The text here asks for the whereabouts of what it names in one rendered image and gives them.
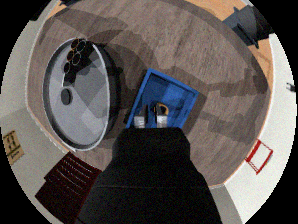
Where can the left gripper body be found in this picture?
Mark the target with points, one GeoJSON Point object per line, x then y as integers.
{"type": "Point", "coordinates": [292, 88]}

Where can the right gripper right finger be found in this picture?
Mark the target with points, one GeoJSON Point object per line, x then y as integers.
{"type": "Point", "coordinates": [162, 119]}

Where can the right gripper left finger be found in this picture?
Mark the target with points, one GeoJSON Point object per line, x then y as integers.
{"type": "Point", "coordinates": [141, 120]}

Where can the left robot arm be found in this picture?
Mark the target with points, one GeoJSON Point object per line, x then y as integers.
{"type": "Point", "coordinates": [253, 27]}

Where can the blue open crate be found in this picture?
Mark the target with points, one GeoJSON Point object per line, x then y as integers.
{"type": "Point", "coordinates": [160, 88]}

